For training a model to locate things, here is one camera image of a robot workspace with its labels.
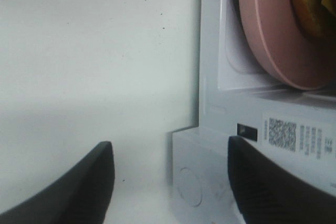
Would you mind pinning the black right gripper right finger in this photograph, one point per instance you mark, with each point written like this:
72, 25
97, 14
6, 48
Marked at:
267, 193

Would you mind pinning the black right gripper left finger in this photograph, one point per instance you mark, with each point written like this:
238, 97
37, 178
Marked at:
81, 195

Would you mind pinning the round door release button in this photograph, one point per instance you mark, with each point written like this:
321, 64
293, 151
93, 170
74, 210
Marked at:
189, 187

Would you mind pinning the pink round plate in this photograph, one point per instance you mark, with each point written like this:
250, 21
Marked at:
281, 47

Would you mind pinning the burger with lettuce and cheese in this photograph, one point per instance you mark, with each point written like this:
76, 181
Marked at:
315, 17

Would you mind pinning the white microwave oven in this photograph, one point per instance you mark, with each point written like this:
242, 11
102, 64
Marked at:
294, 128

